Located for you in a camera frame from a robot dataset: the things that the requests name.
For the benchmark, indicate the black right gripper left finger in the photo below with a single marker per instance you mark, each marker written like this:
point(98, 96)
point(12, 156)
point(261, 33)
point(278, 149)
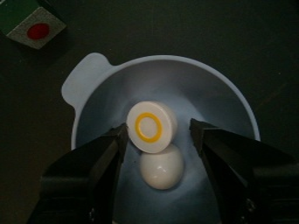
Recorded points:
point(86, 175)

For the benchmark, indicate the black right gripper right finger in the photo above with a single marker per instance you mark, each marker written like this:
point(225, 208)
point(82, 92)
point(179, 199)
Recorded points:
point(241, 175)

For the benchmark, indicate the white egg half dome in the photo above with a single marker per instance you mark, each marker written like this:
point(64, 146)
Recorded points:
point(162, 169)

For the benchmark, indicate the green block with red dot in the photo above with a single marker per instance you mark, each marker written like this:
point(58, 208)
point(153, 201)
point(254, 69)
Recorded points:
point(23, 20)

